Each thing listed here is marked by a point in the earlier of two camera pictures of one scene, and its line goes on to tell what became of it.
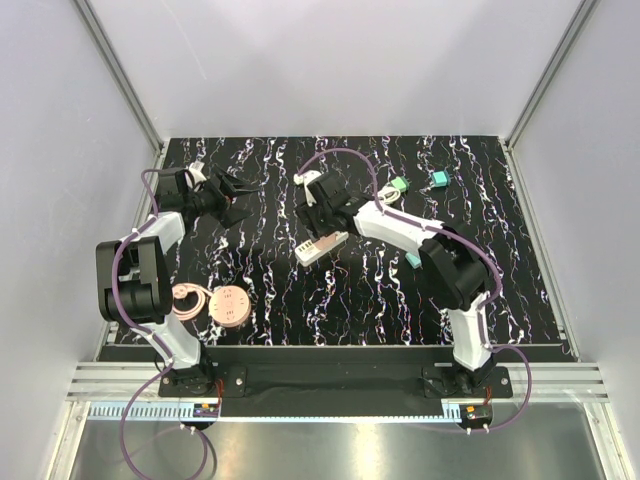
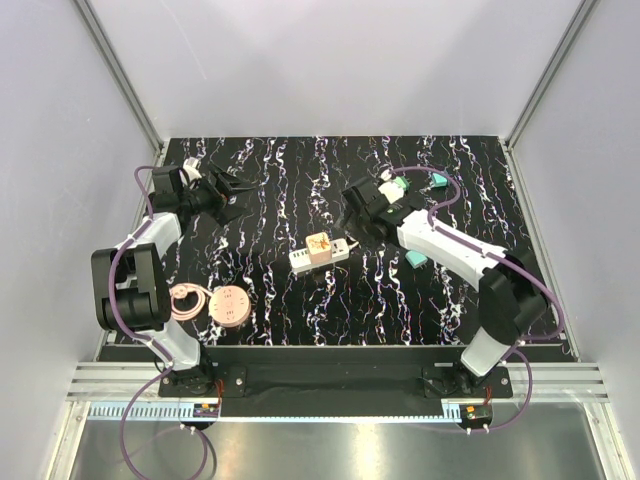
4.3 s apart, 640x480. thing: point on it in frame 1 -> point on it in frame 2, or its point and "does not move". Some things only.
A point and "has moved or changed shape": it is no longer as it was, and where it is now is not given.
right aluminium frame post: x=579 y=21 does not move
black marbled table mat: x=272 y=280 does not move
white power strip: x=308 y=252 has moved or changed shape
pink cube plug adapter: x=326 y=240 has moved or changed shape
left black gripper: x=232 y=186 does not move
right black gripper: x=307 y=214 -> x=350 y=213
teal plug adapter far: x=440 y=178 does not move
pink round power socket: x=229 y=306 does not move
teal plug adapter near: x=414 y=261 does not move
